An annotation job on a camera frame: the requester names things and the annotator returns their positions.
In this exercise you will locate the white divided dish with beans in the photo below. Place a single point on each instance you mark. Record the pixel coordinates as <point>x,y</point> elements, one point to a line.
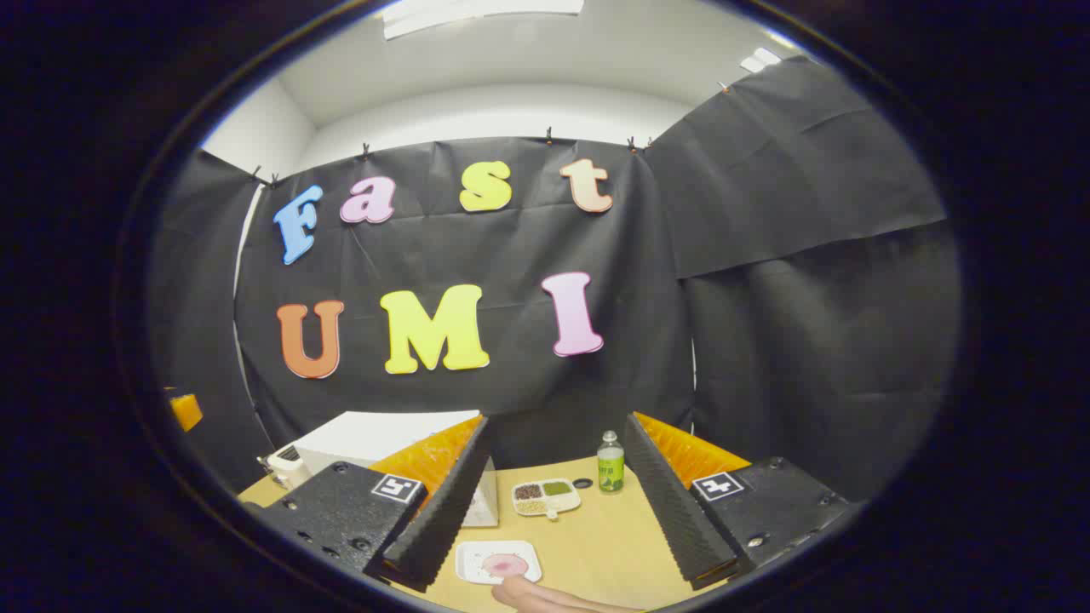
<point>545,498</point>

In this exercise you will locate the pink meat slice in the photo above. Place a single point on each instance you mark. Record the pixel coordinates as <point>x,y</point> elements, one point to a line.
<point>504,564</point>

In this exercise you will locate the green label drink bottle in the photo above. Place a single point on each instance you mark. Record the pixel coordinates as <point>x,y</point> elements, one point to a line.
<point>610,468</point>

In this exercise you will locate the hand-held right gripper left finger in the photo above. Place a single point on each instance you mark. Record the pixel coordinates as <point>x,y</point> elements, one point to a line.
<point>447,511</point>

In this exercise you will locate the ceiling light panel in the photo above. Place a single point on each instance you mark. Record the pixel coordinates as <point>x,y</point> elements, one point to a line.
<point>760,60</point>

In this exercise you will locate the white microwave oven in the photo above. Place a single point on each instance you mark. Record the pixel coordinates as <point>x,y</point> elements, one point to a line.
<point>375,434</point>

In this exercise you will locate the white square plate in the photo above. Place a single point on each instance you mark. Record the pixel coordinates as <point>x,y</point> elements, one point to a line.
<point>468,558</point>

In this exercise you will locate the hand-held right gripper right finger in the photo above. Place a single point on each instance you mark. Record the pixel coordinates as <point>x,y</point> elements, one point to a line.
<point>673,511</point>

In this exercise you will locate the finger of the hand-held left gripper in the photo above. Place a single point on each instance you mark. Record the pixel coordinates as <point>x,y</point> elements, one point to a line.
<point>186,413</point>

